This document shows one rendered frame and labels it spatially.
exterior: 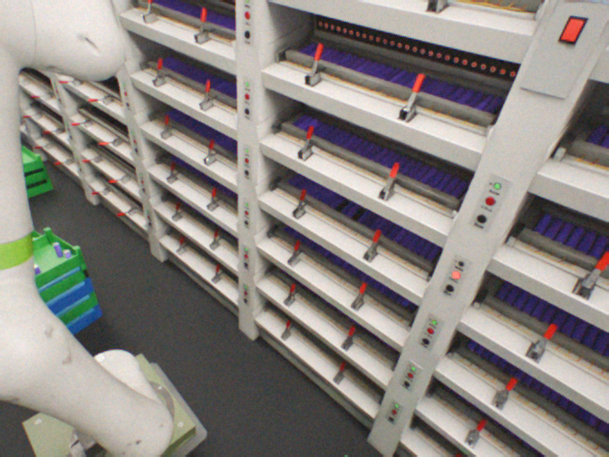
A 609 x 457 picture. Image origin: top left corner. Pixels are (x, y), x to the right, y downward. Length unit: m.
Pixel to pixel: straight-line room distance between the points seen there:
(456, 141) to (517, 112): 0.12
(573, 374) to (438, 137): 0.57
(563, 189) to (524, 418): 0.60
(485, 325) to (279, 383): 0.93
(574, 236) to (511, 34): 0.43
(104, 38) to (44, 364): 0.48
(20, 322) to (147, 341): 1.19
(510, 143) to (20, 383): 0.86
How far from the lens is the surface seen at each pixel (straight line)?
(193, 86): 1.51
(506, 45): 0.80
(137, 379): 1.08
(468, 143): 0.85
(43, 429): 1.38
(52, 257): 1.86
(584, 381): 1.06
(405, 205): 0.97
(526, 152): 0.81
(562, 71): 0.77
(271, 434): 1.61
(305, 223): 1.19
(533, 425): 1.20
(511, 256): 0.93
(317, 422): 1.64
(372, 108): 0.93
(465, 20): 0.82
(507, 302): 1.08
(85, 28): 0.70
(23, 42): 0.69
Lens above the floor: 1.46
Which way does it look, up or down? 37 degrees down
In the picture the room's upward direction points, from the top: 7 degrees clockwise
